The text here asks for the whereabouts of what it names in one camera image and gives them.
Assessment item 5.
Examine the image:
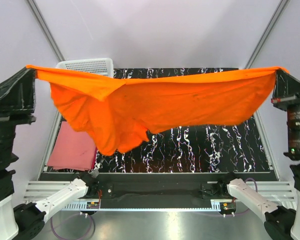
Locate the orange t shirt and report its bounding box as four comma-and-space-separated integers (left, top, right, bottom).
34, 66, 280, 156

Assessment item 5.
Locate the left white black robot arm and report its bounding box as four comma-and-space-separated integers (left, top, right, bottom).
0, 67, 98, 240

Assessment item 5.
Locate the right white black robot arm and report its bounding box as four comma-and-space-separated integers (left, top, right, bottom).
217, 69, 300, 240

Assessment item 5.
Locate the black marbled table mat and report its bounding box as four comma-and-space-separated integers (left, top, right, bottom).
42, 67, 274, 174

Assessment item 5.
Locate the folded pink t shirt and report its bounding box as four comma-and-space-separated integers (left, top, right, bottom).
47, 121, 96, 171

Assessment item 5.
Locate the white plastic perforated basket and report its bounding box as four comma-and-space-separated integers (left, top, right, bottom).
56, 58, 114, 78

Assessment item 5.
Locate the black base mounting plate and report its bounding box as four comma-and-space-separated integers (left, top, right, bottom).
38, 172, 278, 210

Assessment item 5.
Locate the right aluminium frame post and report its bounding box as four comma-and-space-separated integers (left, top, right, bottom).
244, 0, 290, 69

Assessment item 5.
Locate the aluminium frame post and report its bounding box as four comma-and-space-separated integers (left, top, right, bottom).
25, 0, 66, 62
244, 0, 290, 69

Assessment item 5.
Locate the left aluminium frame post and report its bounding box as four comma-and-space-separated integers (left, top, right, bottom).
25, 0, 66, 62

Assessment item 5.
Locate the slotted cable duct rail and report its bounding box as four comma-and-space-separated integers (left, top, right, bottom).
51, 199, 221, 212

